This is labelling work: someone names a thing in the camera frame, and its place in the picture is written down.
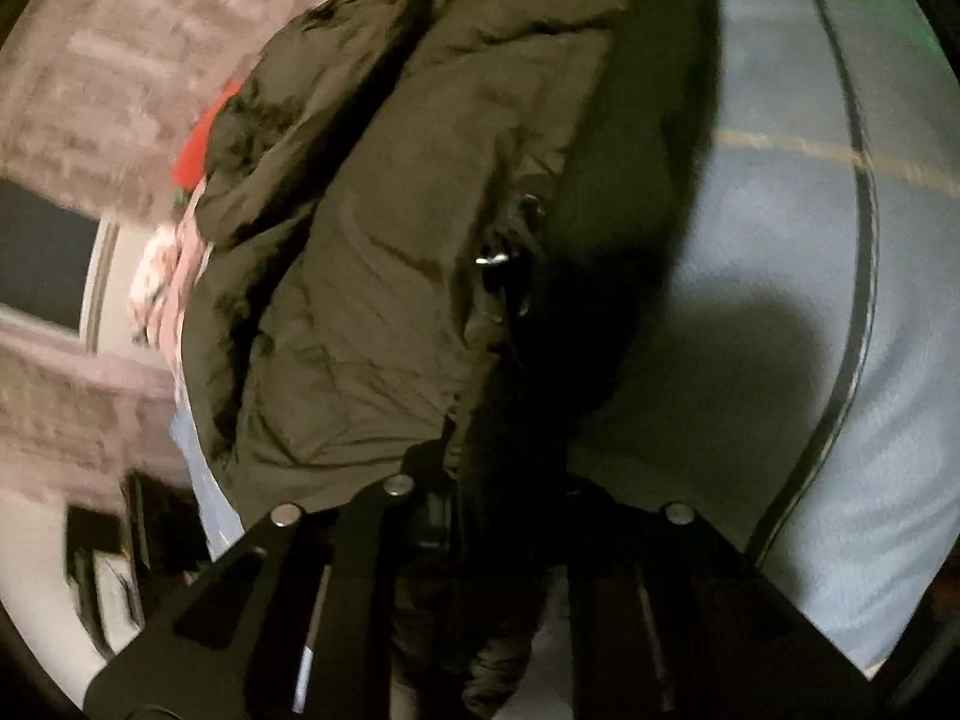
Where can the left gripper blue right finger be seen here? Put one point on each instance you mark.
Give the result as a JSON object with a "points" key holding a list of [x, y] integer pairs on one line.
{"points": [[668, 620]]}

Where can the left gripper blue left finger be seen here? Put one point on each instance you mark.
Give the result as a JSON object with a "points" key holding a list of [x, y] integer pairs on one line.
{"points": [[297, 620]]}

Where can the dark olive hooded puffer jacket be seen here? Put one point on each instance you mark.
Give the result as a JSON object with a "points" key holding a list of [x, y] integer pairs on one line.
{"points": [[438, 229]]}

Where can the blue plaid bed sheet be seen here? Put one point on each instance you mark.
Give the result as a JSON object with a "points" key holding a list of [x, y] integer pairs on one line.
{"points": [[799, 380]]}

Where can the left pink lace curtain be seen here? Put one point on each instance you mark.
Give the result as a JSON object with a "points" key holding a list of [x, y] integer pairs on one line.
{"points": [[74, 425]]}

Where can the pink lace curtain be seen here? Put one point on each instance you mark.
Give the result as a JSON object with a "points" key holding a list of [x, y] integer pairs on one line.
{"points": [[99, 96], [74, 425]]}

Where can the left pink pillow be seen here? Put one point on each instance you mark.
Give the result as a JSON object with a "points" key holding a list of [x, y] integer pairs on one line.
{"points": [[193, 254]]}

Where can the floral print pillow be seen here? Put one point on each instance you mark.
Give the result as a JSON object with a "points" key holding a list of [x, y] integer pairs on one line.
{"points": [[151, 281]]}

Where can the dark window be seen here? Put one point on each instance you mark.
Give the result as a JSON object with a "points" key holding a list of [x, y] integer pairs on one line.
{"points": [[46, 251]]}

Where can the orange carrot plush toy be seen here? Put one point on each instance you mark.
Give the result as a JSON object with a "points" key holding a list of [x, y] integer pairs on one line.
{"points": [[187, 171]]}

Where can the right pink lace curtain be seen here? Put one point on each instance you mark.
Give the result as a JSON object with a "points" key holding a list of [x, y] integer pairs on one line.
{"points": [[99, 96]]}

